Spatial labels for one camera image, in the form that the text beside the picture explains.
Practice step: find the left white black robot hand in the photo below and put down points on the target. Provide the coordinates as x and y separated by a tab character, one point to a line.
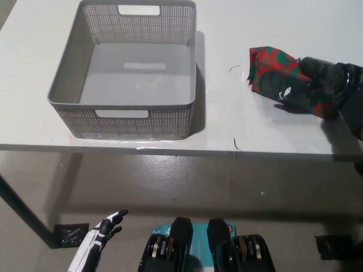
96	241

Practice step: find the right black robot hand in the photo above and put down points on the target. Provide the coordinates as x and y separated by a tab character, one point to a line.
323	73

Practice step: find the red green coffee bean bag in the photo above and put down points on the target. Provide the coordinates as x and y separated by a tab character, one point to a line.
269	71

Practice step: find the black floor tape patch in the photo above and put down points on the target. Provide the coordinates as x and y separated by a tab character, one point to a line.
334	246
72	235

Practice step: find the black metal table leg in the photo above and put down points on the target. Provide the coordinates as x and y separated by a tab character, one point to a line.
359	168
25	209

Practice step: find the black teal robot body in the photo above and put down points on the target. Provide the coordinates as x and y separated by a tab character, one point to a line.
204	249

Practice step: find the grey perforated plastic basket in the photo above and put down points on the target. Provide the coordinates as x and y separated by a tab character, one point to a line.
139	85

